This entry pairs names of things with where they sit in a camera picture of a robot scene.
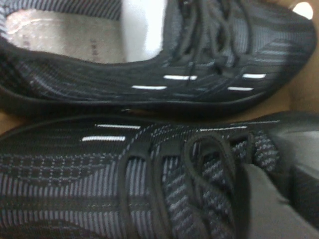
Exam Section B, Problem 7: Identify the white paper shoe stuffing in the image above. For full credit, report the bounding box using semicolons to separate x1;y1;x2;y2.
121;0;168;63

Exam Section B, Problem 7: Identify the black sneaker with white stuffing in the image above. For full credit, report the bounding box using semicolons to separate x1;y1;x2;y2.
0;0;318;118

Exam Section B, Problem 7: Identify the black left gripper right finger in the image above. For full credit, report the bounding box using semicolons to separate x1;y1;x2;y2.
269;113;319;239

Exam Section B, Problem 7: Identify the black sneaker with grey lining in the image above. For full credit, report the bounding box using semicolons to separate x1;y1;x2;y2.
0;112;319;239

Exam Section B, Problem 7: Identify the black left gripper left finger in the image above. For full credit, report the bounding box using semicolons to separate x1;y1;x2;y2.
238;163;304;239

